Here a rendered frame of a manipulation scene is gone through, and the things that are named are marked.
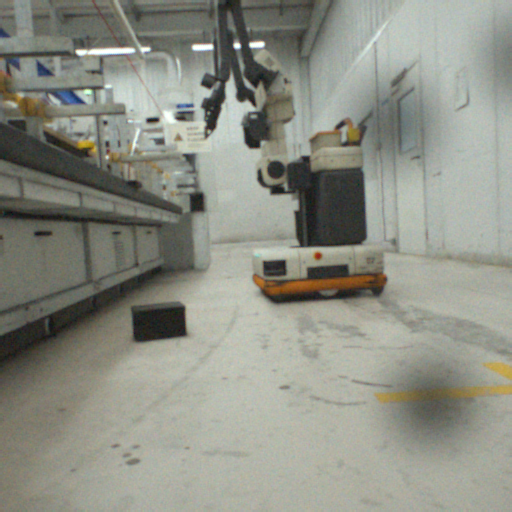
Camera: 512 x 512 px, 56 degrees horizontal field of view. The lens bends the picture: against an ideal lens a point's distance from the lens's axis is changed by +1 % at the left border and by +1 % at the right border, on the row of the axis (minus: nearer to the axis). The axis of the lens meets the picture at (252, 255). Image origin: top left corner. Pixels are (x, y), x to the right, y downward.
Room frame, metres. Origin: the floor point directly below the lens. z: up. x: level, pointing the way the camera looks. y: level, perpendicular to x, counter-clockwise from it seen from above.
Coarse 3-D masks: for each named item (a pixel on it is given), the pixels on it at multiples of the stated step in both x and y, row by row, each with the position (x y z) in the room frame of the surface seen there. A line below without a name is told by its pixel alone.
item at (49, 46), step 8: (0, 40) 1.02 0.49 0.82; (8, 40) 1.02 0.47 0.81; (16, 40) 1.02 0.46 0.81; (24, 40) 1.02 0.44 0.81; (32, 40) 1.02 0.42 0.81; (40, 40) 1.03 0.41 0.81; (48, 40) 1.03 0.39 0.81; (56, 40) 1.03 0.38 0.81; (64, 40) 1.03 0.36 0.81; (0, 48) 1.02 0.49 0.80; (8, 48) 1.02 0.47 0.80; (16, 48) 1.02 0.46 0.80; (24, 48) 1.02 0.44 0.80; (32, 48) 1.02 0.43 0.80; (40, 48) 1.03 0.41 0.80; (48, 48) 1.03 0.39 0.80; (56, 48) 1.03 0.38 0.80; (64, 48) 1.03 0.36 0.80; (72, 48) 1.05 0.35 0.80; (0, 56) 1.04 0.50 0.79; (8, 56) 1.04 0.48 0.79; (16, 56) 1.04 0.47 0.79; (24, 56) 1.05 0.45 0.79; (32, 56) 1.05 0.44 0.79; (40, 56) 1.05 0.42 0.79; (48, 56) 1.05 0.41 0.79; (72, 56) 1.06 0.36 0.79
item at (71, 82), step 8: (8, 80) 1.27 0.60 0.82; (16, 80) 1.27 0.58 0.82; (24, 80) 1.27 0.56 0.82; (32, 80) 1.27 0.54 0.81; (40, 80) 1.27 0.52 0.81; (48, 80) 1.27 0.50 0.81; (56, 80) 1.27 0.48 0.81; (64, 80) 1.27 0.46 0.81; (72, 80) 1.27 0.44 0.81; (80, 80) 1.28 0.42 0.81; (88, 80) 1.28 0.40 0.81; (96, 80) 1.28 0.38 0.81; (104, 80) 1.30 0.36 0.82; (8, 88) 1.27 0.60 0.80; (16, 88) 1.27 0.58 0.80; (24, 88) 1.27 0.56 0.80; (32, 88) 1.27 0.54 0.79; (40, 88) 1.27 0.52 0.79; (48, 88) 1.27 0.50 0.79; (56, 88) 1.28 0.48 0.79; (64, 88) 1.28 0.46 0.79; (72, 88) 1.28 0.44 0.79; (80, 88) 1.29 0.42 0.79; (88, 88) 1.29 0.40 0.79; (96, 88) 1.29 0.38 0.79; (104, 88) 1.30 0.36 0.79
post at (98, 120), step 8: (96, 72) 2.22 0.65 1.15; (96, 96) 2.21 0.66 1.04; (96, 120) 2.21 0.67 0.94; (96, 128) 2.21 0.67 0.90; (96, 136) 2.21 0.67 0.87; (104, 136) 2.25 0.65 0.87; (96, 144) 2.21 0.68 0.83; (104, 144) 2.24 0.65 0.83; (96, 152) 2.21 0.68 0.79; (104, 152) 2.22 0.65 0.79; (104, 160) 2.22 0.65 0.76; (104, 168) 2.21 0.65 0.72
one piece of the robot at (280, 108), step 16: (288, 80) 2.69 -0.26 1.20; (256, 96) 2.88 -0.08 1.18; (272, 96) 2.67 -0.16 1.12; (288, 96) 2.69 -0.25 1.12; (272, 112) 2.73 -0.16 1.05; (288, 112) 2.74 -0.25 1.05; (272, 128) 2.74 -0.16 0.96; (272, 144) 2.70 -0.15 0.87; (272, 160) 2.70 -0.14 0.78; (288, 160) 2.71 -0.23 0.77; (272, 176) 2.69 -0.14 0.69
